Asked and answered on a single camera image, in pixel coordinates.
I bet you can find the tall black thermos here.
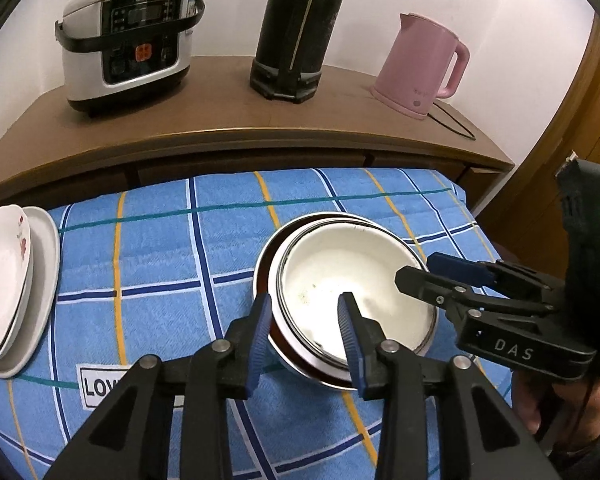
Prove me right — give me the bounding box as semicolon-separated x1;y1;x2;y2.
250;0;353;106

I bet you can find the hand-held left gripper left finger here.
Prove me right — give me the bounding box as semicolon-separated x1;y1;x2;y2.
42;292;273;480

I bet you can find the pink electric kettle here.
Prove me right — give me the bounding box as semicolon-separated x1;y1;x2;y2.
370;12;471;121

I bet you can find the white black rice cooker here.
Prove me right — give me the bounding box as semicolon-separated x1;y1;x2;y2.
55;0;206;118

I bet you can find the black kettle cable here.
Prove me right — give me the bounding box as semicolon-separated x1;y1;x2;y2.
425;100;476;141

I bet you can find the white plate with red flowers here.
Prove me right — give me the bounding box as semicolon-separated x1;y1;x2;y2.
0;204;34;366

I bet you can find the person's right hand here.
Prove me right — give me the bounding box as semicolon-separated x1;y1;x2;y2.
510;372;600;457

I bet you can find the blue plaid cloth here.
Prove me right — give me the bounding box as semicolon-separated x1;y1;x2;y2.
0;167;516;480

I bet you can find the wooden panel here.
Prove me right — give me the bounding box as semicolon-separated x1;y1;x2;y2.
517;10;600;221

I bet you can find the plain grey plate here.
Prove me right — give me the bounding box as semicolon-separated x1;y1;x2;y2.
0;206;62;379

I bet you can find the brown wooden cabinet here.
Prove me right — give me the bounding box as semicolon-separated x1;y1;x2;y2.
0;55;516;211

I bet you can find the white enamel bowl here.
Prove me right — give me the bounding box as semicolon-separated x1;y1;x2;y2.
269;220;438;368

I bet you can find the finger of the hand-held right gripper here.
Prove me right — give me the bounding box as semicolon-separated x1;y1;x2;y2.
394;265;551;312
427;252;566;296

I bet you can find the stainless steel bowl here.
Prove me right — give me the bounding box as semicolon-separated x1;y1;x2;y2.
252;212;431;391

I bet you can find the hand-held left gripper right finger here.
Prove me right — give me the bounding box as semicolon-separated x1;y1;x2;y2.
337;291;563;480

